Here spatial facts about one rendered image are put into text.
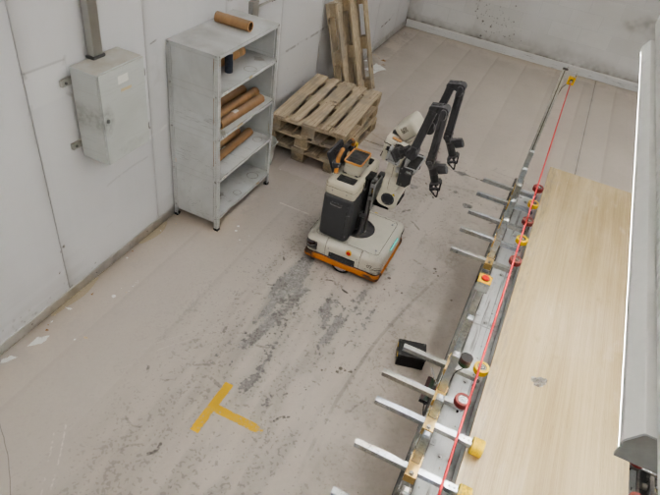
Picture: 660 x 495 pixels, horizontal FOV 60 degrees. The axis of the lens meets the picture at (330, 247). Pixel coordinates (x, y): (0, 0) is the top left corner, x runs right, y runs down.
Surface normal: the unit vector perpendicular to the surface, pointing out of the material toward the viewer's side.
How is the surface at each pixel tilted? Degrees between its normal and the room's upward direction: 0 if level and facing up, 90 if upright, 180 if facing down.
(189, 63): 90
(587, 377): 0
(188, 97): 90
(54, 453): 0
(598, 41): 90
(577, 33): 90
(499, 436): 0
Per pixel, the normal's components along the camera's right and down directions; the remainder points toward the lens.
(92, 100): -0.41, 0.55
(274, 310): 0.13, -0.76
